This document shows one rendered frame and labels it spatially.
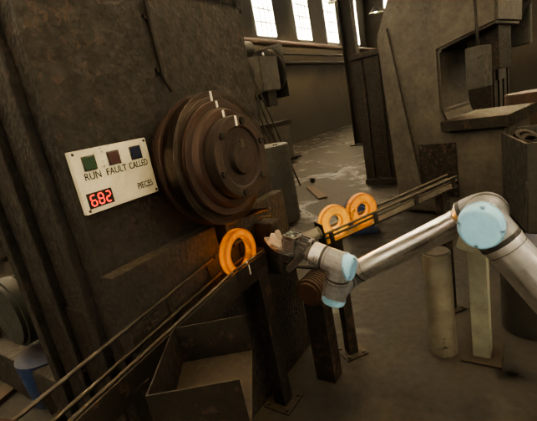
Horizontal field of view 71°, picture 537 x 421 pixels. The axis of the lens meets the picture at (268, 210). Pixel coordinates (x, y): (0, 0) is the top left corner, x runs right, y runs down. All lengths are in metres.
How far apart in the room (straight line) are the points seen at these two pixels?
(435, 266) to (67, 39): 1.59
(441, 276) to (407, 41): 2.50
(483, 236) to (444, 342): 0.94
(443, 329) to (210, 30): 1.64
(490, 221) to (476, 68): 2.36
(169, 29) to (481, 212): 1.17
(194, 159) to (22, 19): 0.56
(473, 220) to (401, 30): 2.93
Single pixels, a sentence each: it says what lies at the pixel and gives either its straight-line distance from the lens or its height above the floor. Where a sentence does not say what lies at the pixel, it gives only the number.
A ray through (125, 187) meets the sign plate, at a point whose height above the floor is 1.10.
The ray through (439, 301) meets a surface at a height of 0.30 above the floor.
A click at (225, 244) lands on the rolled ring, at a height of 0.81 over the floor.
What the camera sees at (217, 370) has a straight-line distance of 1.12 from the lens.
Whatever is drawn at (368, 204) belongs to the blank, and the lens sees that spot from 1.85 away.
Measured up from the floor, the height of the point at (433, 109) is 0.99.
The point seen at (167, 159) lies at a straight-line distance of 1.23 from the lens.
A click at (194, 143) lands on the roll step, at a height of 1.19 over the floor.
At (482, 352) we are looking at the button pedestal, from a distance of 2.05.
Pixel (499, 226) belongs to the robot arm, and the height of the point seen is 0.86.
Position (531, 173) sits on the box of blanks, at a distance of 3.03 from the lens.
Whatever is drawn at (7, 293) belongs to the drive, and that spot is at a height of 0.63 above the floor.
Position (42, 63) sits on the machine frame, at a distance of 1.21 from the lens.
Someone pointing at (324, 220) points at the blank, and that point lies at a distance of 1.73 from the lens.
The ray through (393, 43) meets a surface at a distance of 3.92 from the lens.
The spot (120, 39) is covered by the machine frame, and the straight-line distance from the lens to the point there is 1.37.
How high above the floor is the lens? 1.24
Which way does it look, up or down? 14 degrees down
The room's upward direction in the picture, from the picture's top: 11 degrees counter-clockwise
